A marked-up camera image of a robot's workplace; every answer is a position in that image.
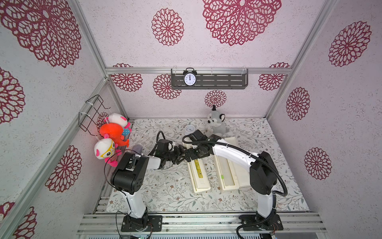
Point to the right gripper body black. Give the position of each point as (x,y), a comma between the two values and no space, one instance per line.
(192,154)

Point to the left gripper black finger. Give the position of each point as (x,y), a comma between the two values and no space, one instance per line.
(179,159)
(180,150)

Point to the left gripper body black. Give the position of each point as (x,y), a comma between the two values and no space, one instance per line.
(171,156)

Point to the cream dispenser base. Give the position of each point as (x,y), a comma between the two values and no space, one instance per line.
(240,175)

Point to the plastic wrap roll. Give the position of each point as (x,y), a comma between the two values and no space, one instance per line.
(226,172)

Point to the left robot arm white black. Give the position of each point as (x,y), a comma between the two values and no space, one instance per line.
(129,174)

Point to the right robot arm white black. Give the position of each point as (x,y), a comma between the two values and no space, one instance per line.
(265,179)

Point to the grey plush toy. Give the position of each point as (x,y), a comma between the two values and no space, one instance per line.
(216,123)

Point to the red plush toy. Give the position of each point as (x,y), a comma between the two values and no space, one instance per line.
(114,131)

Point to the white pink plush top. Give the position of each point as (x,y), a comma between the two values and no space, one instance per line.
(118,119)

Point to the black alarm clock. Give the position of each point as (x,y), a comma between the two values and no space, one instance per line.
(190,76)

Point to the grey wall shelf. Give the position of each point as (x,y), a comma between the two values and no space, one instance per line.
(212,81)

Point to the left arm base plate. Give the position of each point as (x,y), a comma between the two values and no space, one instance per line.
(145,224)

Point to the black wire basket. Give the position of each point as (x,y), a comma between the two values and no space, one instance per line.
(96,116)

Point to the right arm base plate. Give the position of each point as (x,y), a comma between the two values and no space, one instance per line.
(255,222)

